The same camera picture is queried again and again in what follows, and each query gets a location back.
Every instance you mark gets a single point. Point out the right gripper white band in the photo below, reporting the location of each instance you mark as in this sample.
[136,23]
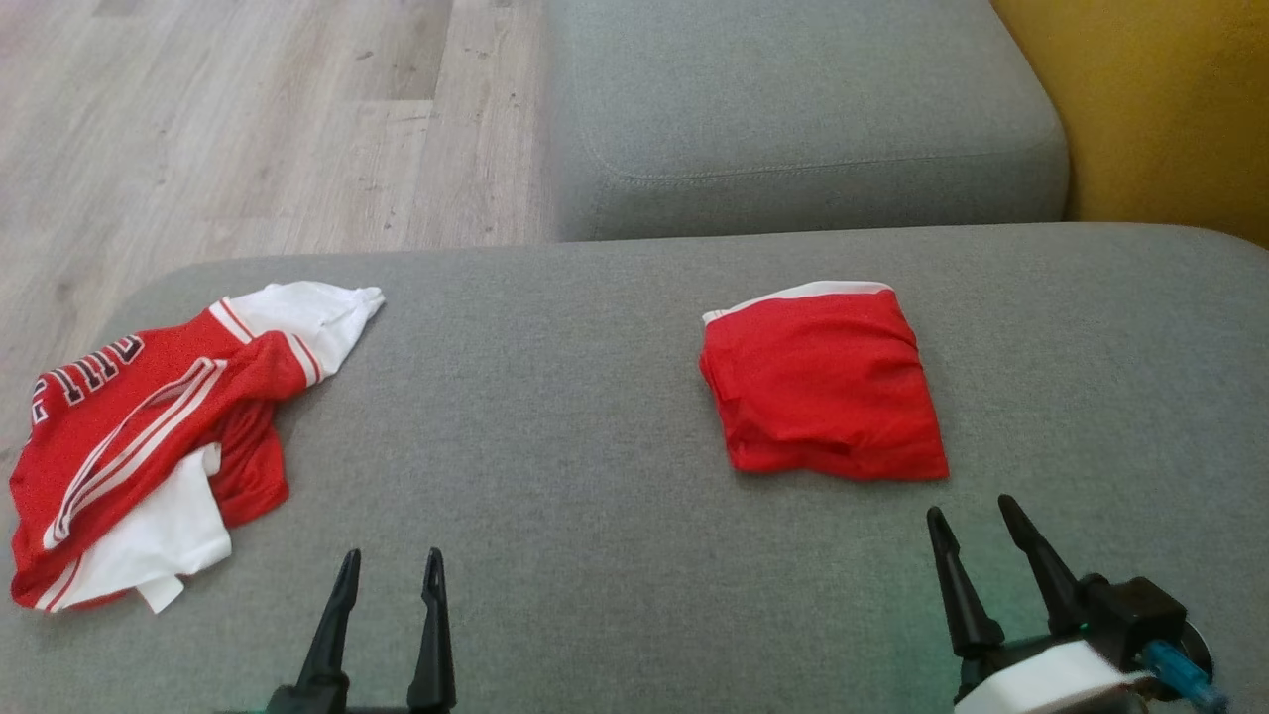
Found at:
[1041,684]

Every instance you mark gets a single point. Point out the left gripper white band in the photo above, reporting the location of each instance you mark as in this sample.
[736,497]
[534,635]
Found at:
[307,702]

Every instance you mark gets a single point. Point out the red shorts white waistband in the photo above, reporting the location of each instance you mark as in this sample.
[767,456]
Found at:
[823,387]

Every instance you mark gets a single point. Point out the red white sports jersey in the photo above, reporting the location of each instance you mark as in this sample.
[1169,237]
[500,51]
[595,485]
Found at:
[129,416]

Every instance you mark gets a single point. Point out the large grey sofa seat cushion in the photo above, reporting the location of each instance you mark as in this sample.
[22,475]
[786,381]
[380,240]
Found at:
[595,446]

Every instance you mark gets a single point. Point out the mustard yellow upholstered panel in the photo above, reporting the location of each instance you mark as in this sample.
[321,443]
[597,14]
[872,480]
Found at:
[1160,99]

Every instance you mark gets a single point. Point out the small grey sofa cushion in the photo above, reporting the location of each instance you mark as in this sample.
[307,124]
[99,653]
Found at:
[793,99]

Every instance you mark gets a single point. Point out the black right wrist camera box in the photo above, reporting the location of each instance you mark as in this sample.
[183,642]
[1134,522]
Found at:
[1135,610]

